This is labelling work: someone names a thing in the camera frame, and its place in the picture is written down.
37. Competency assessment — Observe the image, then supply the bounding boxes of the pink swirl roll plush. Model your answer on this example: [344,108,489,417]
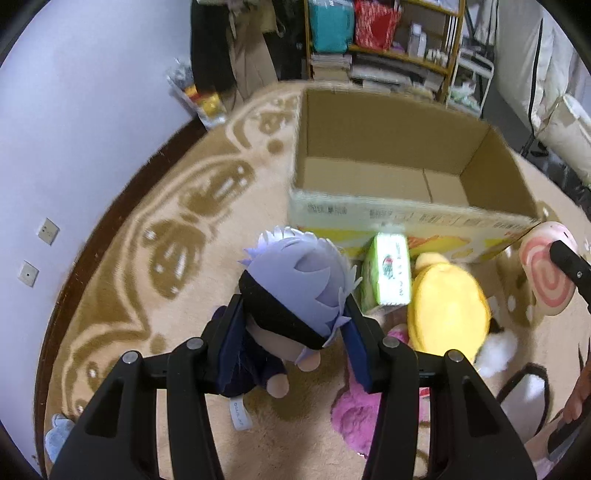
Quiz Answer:
[519,221,578,316]

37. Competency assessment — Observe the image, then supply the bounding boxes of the pink bear plush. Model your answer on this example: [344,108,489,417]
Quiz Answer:
[329,323,412,459]

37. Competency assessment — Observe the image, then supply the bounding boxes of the yellow dog plush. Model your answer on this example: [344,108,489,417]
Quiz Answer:
[407,252,492,362]

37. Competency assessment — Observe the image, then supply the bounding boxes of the green tissue pack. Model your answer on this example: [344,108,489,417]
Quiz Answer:
[360,233,411,314]

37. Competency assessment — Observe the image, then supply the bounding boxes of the white-haired blindfolded plush doll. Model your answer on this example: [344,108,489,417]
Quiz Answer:
[210,225,364,399]

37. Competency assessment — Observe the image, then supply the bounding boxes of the person's right hand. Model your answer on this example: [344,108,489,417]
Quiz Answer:
[563,365,591,424]

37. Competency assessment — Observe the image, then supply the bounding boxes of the light blue slipper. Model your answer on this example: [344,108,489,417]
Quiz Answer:
[44,413,75,463]

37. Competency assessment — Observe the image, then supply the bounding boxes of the white cushioned chair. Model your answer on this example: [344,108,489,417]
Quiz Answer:
[495,1,590,186]

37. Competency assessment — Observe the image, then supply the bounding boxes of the white metal trolley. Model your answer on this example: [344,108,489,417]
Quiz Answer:
[446,48,495,118]

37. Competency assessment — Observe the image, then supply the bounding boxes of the open cardboard box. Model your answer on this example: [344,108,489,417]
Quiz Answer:
[287,87,541,262]

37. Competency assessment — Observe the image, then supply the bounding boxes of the wooden shelf unit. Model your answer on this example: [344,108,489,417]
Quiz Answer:
[304,1,467,103]

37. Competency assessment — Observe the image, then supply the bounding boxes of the red patterned bag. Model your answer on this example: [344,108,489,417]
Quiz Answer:
[353,0,403,51]

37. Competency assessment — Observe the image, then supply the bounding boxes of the stack of books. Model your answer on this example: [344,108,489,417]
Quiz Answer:
[311,53,353,83]

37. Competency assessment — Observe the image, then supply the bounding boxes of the clear bag of toys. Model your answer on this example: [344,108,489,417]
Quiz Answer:
[166,59,226,130]

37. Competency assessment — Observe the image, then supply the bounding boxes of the teal bag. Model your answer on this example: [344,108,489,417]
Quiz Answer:
[308,0,355,53]

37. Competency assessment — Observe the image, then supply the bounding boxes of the black hanging coat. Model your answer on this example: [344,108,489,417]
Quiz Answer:
[190,1,235,93]

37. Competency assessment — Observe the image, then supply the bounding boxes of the beige trench coat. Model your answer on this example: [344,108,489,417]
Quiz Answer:
[228,1,277,101]

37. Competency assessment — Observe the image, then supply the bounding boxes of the lower wall socket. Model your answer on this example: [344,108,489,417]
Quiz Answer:
[18,261,39,288]

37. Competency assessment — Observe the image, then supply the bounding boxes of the wall socket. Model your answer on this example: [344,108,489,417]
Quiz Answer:
[18,261,39,288]
[37,218,60,246]

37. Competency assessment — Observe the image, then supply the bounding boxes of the upper wall socket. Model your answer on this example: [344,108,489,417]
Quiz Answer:
[37,218,60,246]

